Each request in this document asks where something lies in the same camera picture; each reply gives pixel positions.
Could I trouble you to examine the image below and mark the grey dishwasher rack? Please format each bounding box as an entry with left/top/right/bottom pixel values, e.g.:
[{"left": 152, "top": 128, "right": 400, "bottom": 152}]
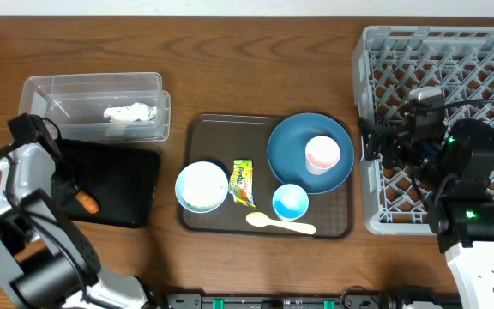
[{"left": 351, "top": 25, "right": 494, "bottom": 237}]

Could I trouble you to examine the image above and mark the green snack wrapper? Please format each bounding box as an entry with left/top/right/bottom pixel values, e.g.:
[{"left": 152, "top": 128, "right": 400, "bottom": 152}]
[{"left": 229, "top": 159, "right": 256, "bottom": 209}]

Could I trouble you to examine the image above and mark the cream plastic spoon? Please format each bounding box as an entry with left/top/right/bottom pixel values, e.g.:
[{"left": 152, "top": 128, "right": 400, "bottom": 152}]
[{"left": 245, "top": 212, "right": 316, "bottom": 235}]

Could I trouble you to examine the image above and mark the small blue cup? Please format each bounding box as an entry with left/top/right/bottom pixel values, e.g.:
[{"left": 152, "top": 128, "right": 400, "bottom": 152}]
[{"left": 272, "top": 184, "right": 310, "bottom": 221}]

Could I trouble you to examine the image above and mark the dark blue plate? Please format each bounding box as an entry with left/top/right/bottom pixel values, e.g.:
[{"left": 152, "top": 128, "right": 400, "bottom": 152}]
[{"left": 267, "top": 112, "right": 355, "bottom": 194}]

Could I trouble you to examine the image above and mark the orange carrot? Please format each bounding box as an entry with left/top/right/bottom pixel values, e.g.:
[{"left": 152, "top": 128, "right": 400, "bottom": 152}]
[{"left": 75, "top": 191, "right": 100, "bottom": 214}]

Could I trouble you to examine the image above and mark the white napkin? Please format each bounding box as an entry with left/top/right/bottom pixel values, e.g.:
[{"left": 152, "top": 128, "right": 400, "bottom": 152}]
[{"left": 103, "top": 102, "right": 157, "bottom": 123}]

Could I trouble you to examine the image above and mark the pink white cup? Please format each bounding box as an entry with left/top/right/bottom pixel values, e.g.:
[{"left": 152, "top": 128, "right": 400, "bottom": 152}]
[{"left": 304, "top": 136, "right": 341, "bottom": 175}]

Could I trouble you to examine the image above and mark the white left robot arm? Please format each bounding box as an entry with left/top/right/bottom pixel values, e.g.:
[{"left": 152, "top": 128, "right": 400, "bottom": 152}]
[{"left": 0, "top": 113, "right": 166, "bottom": 308}]

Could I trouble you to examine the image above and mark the clear plastic bin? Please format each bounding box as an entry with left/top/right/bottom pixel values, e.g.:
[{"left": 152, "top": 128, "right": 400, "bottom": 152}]
[{"left": 19, "top": 72, "right": 171, "bottom": 143}]

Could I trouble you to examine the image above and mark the black waste tray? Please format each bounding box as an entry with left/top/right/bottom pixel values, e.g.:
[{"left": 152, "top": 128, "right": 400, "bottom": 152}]
[{"left": 57, "top": 139, "right": 160, "bottom": 228}]

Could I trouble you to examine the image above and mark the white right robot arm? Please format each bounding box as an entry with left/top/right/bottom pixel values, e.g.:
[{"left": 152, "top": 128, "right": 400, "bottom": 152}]
[{"left": 358, "top": 100, "right": 494, "bottom": 308}]

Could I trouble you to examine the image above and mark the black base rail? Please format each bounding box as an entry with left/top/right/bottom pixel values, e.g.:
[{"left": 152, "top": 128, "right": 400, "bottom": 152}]
[{"left": 163, "top": 285, "right": 462, "bottom": 309}]

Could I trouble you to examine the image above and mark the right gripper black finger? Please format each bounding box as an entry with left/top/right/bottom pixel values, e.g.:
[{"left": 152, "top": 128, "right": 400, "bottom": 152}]
[
  {"left": 358, "top": 117, "right": 387, "bottom": 134},
  {"left": 361, "top": 128, "right": 384, "bottom": 161}
]

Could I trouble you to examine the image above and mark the light blue bowl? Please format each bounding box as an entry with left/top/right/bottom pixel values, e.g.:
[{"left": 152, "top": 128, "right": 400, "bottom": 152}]
[{"left": 175, "top": 161, "right": 229, "bottom": 214}]

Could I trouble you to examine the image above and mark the brown serving tray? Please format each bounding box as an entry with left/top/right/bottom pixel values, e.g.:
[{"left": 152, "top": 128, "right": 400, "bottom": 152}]
[{"left": 185, "top": 114, "right": 354, "bottom": 240}]

